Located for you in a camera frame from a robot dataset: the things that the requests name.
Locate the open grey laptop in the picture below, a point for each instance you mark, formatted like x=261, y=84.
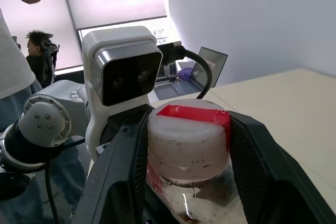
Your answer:
x=183, y=82

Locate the small purple object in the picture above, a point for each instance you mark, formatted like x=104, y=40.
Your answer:
x=185, y=73

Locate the seated person with black hair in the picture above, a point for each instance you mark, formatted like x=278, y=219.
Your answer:
x=36, y=58

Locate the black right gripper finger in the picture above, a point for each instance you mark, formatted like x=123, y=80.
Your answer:
x=270, y=171

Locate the person in white shirt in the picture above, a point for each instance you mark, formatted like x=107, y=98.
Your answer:
x=13, y=82

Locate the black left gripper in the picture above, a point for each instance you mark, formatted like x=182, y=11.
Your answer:
x=115, y=123

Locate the dark round object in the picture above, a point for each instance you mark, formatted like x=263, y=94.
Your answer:
x=11, y=186

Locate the clear bottle with white cap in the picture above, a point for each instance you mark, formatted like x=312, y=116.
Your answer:
x=183, y=142

